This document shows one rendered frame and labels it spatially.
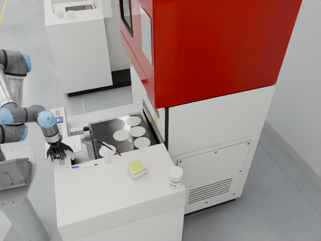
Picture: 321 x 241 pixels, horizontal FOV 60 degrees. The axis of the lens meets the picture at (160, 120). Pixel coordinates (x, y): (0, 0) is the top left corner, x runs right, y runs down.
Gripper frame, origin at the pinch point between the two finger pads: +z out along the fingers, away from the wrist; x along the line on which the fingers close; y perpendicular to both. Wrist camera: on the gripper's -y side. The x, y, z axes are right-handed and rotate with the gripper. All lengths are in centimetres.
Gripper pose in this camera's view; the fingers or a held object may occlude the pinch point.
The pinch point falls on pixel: (62, 161)
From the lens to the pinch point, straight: 165.8
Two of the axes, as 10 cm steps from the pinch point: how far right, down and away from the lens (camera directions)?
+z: 0.1, 7.6, 6.5
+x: 9.5, -2.1, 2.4
